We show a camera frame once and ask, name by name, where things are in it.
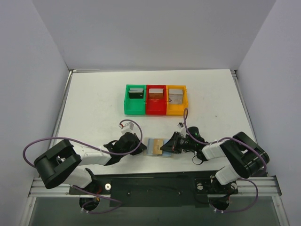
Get beige leather card holder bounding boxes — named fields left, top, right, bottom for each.
left=143, top=138, right=173, bottom=158

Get gold credit card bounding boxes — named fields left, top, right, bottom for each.
left=146, top=138, right=164, bottom=156

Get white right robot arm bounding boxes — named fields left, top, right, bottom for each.
left=160, top=127, right=269, bottom=193

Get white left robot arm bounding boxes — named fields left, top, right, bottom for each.
left=34, top=132, right=147, bottom=194

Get cards in yellow bin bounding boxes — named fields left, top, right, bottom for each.
left=168, top=89, right=184, bottom=105

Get black cards in green bin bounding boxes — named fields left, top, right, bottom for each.
left=128, top=88, right=144, bottom=99

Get cards in red bin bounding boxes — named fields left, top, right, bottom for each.
left=148, top=88, right=164, bottom=99

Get green plastic bin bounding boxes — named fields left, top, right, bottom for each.
left=124, top=84, right=146, bottom=115

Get yellow plastic bin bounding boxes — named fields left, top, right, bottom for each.
left=166, top=85, right=189, bottom=116

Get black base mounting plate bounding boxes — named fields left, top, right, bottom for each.
left=69, top=171, right=238, bottom=211

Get red plastic bin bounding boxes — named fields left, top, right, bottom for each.
left=145, top=84, right=167, bottom=115

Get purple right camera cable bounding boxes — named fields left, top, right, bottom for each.
left=182, top=107, right=268, bottom=214

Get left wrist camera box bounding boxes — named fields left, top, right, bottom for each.
left=122, top=122, right=134, bottom=132

